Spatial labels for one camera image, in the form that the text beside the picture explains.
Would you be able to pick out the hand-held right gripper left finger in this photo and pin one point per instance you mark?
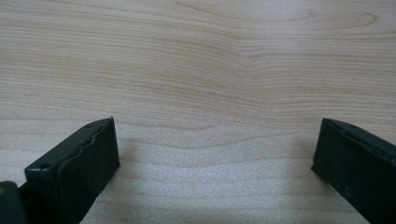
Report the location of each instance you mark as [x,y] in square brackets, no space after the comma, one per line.
[77,174]

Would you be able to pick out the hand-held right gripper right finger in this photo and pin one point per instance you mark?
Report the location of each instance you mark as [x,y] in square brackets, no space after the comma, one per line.
[358,165]

